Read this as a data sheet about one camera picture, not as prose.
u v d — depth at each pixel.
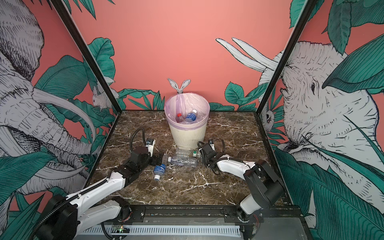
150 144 0.74
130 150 0.64
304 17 0.72
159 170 0.84
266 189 0.44
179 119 0.99
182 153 0.97
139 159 0.64
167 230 0.70
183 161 0.89
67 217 0.40
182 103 0.95
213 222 0.73
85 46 0.84
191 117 0.93
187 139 0.87
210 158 0.69
